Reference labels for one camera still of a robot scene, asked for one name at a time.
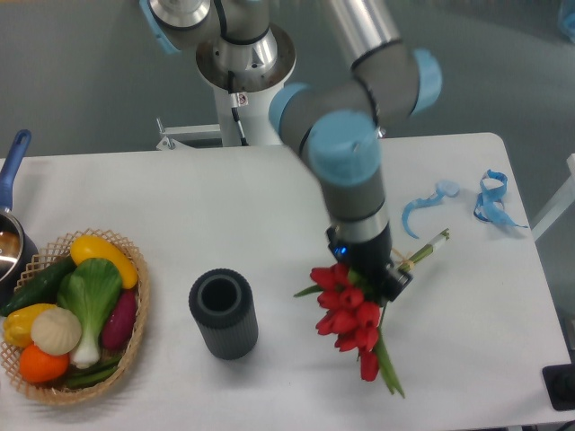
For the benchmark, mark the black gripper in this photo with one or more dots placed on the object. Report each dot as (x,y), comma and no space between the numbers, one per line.
(372,261)

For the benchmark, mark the red tulip bouquet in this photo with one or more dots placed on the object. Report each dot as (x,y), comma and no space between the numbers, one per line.
(355,307)

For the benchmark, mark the silver blue-capped robot arm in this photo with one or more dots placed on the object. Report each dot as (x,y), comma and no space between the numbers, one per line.
(247,60)

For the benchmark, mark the light blue ribbon strip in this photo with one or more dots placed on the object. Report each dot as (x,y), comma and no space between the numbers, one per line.
(443,188)

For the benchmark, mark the blue crumpled ribbon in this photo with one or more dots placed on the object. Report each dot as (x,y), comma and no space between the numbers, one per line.
(489,206)

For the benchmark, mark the dark grey ribbed vase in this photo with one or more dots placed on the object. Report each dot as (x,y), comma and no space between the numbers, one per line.
(221,303)

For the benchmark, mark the black device at table edge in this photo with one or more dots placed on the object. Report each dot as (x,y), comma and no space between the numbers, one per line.
(559,383)

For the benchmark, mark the purple sweet potato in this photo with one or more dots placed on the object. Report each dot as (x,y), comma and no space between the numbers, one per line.
(118,328)

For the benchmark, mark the green bok choy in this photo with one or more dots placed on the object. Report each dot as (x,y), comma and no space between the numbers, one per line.
(90,293)

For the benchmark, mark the woven wicker basket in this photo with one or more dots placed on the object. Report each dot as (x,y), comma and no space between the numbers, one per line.
(58,394)

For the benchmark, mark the green bean pods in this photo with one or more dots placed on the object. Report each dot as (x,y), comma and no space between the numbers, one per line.
(93,375)

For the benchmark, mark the cream steamed bun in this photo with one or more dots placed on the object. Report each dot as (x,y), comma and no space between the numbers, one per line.
(56,331)

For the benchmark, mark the green cucumber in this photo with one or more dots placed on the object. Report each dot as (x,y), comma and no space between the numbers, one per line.
(42,288)

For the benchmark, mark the orange fruit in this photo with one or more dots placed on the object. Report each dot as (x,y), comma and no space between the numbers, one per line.
(36,366)

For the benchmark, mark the yellow bell pepper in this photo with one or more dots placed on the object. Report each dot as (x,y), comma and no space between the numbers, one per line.
(17,325)

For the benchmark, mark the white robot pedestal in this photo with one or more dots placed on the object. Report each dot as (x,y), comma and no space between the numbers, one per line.
(245,115)

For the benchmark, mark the white frame at right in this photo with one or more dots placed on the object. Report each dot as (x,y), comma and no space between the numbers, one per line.
(561,200)

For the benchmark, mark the white metal base bracket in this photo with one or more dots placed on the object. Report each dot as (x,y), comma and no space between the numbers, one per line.
(174,138)

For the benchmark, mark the blue-handled saucepan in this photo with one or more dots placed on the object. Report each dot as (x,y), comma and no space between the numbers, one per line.
(17,248)

